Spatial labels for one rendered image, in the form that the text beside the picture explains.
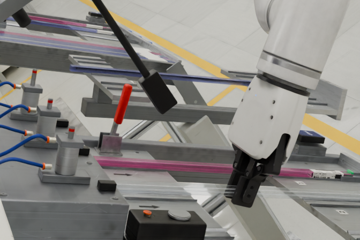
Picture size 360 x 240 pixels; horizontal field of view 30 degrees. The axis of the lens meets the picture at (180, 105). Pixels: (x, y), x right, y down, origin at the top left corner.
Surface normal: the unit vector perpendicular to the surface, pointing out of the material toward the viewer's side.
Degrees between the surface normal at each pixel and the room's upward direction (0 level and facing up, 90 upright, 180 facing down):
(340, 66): 0
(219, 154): 90
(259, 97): 34
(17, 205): 90
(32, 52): 90
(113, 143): 90
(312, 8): 62
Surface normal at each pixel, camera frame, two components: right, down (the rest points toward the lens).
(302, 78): 0.30, 0.25
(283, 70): -0.31, 0.03
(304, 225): -0.50, -0.75
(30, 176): 0.19, -0.96
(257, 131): -0.84, -0.25
